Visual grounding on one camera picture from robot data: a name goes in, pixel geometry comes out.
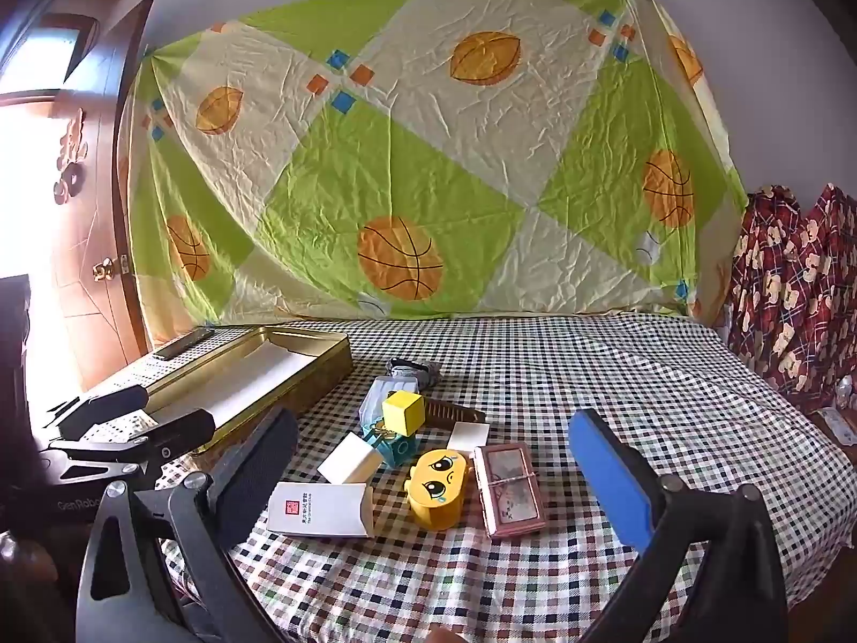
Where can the plain white block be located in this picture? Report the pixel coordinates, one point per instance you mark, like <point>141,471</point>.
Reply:
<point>351,459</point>

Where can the white sunflower block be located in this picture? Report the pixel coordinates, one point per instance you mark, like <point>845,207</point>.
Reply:
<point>467,437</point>

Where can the yellow cube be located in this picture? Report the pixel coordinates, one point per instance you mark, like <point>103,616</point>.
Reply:
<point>403,412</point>

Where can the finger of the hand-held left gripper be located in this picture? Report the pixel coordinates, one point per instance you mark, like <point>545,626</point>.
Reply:
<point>100,408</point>
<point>177,434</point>

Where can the blue bear card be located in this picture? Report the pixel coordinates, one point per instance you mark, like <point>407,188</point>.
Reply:
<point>396,447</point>

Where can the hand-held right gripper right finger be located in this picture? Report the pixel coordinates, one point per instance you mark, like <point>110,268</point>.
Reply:
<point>609,482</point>

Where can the clear plastic bag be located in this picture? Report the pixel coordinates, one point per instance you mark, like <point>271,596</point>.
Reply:
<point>837,405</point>

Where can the yellow face toy block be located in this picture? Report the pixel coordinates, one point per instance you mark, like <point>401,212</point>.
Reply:
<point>438,485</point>

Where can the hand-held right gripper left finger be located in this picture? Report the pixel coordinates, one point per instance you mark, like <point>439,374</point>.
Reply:
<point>254,475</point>

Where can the basketball printed green sheet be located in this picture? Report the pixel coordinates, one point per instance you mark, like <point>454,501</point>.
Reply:
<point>402,147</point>

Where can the clear plastic case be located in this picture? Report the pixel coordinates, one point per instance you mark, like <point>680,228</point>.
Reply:
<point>373,395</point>

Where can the pink framed box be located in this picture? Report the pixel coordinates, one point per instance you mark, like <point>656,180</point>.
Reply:
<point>509,489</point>

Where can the white paper box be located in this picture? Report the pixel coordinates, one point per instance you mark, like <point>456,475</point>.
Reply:
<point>315,509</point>

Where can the red bear printed cloth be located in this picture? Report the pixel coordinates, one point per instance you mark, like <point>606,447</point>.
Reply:
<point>790,281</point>

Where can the brown wooden door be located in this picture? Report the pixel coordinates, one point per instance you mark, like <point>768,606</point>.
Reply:
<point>87,214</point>

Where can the brown wooden comb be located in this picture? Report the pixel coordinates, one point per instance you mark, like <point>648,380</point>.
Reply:
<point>452,412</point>

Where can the gold metal tin box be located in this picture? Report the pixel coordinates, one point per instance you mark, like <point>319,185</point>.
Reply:
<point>321,365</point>

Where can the black phone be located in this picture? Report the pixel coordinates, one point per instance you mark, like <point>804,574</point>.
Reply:
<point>181,343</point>

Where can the checkered tablecloth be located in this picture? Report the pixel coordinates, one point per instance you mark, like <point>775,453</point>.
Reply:
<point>602,362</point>

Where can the wooden door ornament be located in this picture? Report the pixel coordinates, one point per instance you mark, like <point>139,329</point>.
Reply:
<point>70,154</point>

